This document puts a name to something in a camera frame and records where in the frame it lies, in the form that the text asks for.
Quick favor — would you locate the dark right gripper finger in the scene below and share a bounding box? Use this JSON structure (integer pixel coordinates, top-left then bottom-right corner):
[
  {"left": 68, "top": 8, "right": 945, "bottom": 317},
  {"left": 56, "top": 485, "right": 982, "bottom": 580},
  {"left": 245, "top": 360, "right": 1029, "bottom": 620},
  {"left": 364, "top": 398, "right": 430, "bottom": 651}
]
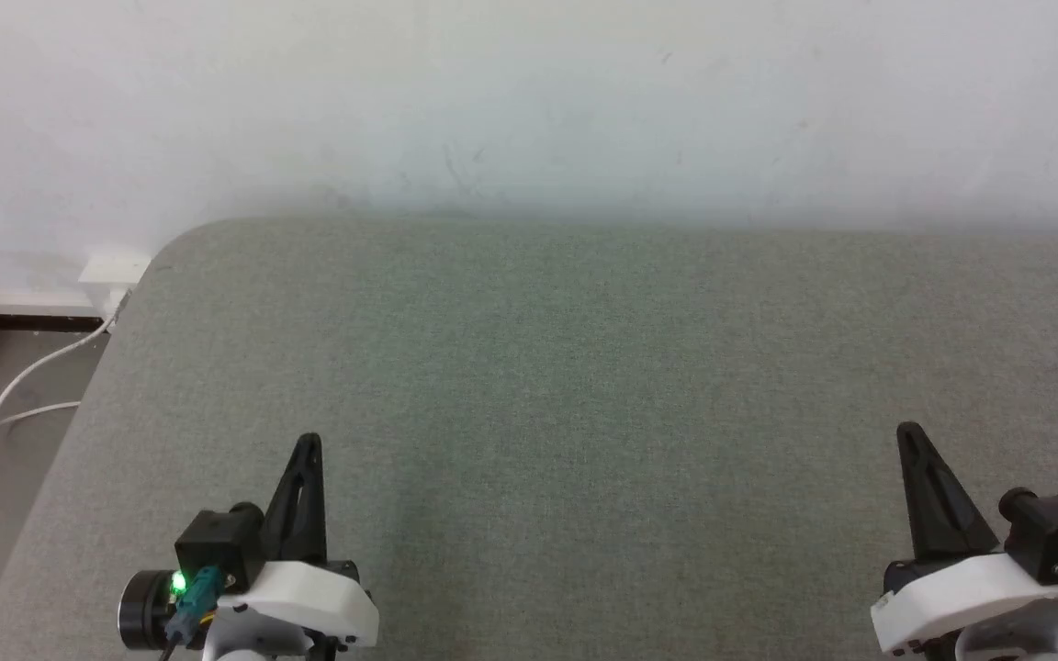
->
[
  {"left": 895, "top": 422, "right": 957, "bottom": 564},
  {"left": 906, "top": 422, "right": 1001, "bottom": 562}
]

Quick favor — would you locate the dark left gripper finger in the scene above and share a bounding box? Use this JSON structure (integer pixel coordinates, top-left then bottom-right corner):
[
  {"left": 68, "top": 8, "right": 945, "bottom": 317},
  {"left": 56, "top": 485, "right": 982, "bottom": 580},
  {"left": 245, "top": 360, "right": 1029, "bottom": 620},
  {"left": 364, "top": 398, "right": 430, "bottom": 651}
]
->
[
  {"left": 295, "top": 434, "right": 325, "bottom": 565},
  {"left": 262, "top": 434, "right": 310, "bottom": 565}
]

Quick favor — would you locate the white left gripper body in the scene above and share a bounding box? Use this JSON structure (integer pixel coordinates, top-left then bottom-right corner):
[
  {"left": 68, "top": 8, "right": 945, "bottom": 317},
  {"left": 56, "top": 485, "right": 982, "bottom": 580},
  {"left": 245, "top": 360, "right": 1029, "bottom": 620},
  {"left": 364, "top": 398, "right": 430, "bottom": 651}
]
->
[{"left": 118, "top": 558, "right": 380, "bottom": 658}]

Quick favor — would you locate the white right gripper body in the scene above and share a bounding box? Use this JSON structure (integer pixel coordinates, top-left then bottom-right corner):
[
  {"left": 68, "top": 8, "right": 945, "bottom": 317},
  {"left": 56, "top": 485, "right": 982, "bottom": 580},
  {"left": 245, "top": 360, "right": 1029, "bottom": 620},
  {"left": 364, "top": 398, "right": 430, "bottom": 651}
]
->
[{"left": 870, "top": 549, "right": 1058, "bottom": 658}]

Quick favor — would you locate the grey fabric sofa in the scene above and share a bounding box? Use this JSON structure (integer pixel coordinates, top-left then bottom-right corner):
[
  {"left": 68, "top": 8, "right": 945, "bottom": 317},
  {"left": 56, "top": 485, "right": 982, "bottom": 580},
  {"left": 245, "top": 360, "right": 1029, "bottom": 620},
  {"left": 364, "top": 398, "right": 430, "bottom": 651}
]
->
[{"left": 0, "top": 216, "right": 1058, "bottom": 661}]

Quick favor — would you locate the dark skirting strip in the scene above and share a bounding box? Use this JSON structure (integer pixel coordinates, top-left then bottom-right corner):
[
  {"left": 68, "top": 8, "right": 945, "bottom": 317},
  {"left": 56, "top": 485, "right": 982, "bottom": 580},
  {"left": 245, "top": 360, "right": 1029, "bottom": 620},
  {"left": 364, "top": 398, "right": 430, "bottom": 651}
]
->
[{"left": 0, "top": 312, "right": 109, "bottom": 332}]

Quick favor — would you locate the left black cable teal plug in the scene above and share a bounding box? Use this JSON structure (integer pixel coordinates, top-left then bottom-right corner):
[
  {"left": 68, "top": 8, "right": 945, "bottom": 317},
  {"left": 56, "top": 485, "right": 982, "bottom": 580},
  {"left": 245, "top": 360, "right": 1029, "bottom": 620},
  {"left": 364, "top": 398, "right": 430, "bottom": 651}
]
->
[{"left": 158, "top": 566, "right": 223, "bottom": 661}]

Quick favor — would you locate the white power cable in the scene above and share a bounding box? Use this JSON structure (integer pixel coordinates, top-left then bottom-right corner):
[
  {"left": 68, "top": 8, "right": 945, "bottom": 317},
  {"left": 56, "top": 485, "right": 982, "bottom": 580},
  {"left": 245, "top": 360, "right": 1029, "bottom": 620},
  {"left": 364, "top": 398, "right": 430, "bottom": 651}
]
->
[{"left": 0, "top": 290, "right": 131, "bottom": 444}]

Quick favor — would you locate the white wall socket box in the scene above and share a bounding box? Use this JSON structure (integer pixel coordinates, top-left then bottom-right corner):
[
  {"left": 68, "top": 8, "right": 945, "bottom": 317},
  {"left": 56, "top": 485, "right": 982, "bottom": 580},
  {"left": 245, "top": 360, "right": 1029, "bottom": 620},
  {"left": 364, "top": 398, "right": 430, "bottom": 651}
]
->
[{"left": 77, "top": 250, "right": 152, "bottom": 313}]

